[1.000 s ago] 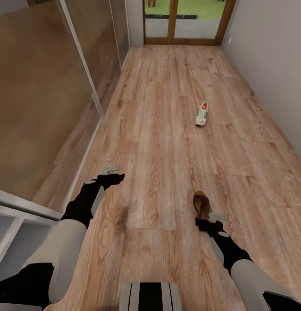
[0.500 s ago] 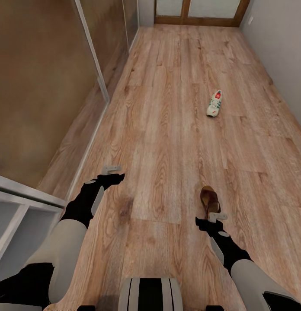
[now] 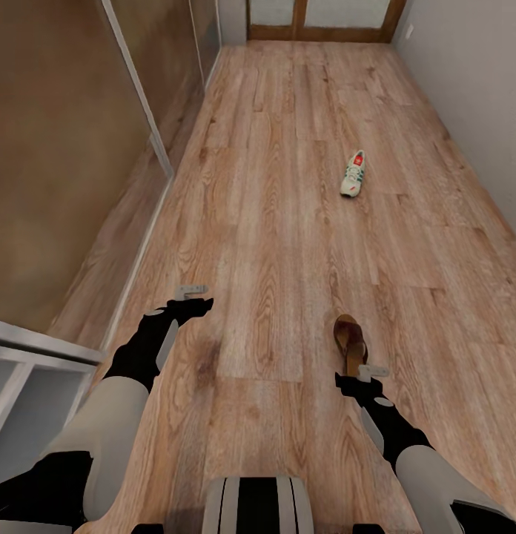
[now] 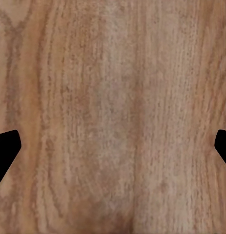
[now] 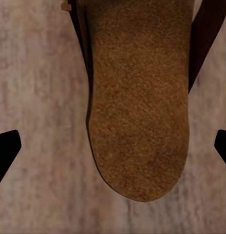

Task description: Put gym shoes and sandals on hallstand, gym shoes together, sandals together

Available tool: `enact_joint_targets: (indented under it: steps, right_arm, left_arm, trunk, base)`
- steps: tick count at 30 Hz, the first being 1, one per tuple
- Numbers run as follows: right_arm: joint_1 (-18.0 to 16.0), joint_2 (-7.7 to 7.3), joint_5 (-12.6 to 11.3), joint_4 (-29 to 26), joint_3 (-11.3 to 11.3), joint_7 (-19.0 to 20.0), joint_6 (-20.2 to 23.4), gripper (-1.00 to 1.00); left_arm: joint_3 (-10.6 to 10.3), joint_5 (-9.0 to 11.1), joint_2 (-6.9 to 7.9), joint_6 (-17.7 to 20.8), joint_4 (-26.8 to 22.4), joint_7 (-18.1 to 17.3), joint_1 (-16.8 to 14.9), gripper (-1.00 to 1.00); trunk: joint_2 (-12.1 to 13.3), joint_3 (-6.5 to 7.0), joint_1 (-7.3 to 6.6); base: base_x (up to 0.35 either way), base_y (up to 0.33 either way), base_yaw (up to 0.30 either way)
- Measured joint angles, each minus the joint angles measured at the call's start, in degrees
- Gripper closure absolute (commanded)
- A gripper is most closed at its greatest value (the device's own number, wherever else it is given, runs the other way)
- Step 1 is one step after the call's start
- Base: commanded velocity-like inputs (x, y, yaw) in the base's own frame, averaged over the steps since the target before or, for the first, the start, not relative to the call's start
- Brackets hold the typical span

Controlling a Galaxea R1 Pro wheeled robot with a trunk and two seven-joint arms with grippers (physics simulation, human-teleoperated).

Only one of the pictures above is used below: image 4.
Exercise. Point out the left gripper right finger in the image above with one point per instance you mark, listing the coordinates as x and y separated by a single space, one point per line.
220 144

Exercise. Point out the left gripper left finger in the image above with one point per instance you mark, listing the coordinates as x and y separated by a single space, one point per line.
10 145

